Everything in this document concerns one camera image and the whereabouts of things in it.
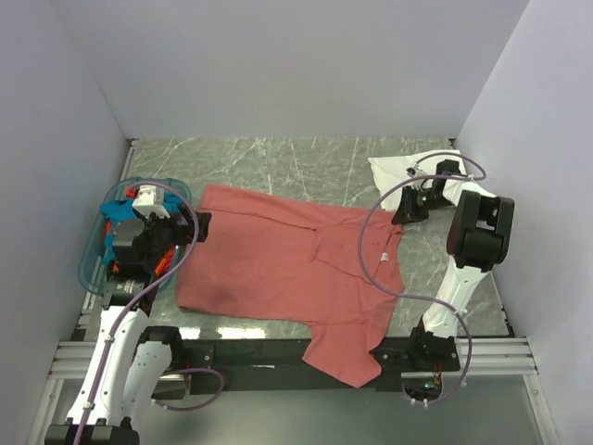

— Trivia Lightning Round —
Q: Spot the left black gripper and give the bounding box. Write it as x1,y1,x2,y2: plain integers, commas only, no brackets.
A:
136,201,210,270

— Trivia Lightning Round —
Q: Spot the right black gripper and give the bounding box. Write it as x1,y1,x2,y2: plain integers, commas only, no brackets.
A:
391,185,454,225

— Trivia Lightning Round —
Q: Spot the salmon pink t shirt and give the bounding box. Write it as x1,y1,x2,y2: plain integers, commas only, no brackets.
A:
175,184,404,388

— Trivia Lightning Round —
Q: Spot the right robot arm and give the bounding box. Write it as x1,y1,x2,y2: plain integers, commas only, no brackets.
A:
391,159,515,370

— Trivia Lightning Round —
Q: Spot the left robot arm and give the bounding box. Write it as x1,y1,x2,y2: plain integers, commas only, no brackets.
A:
44,206,212,444

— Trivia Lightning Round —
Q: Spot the folded white t shirt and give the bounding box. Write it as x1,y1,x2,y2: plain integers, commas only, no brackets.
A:
368,149,466,197

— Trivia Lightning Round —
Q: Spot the orange t shirt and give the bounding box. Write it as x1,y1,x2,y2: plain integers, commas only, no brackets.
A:
109,219,176,277

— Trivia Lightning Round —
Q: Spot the teal plastic basket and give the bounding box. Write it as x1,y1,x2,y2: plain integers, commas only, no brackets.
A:
78,177,193,305

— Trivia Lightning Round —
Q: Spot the blue t shirt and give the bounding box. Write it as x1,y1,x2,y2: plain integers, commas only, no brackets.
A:
99,193,182,264

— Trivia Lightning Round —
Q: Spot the black base beam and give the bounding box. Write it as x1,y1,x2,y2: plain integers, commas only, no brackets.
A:
183,337,461,392

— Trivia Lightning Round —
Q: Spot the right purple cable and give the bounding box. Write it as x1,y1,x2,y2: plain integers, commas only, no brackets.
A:
359,155,487,407

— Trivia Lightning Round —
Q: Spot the purple cable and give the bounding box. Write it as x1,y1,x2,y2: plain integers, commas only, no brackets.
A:
71,180,226,445
359,155,487,407

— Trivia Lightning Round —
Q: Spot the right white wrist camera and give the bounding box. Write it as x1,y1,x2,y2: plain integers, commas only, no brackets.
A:
406,162,432,191

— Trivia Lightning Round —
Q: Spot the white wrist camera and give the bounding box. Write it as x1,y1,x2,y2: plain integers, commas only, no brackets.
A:
132,184,170,219
406,162,432,191

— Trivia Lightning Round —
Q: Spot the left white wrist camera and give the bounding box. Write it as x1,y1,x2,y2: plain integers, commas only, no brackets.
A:
132,184,170,219

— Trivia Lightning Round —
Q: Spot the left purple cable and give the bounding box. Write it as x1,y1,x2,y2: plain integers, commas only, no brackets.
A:
71,180,226,445

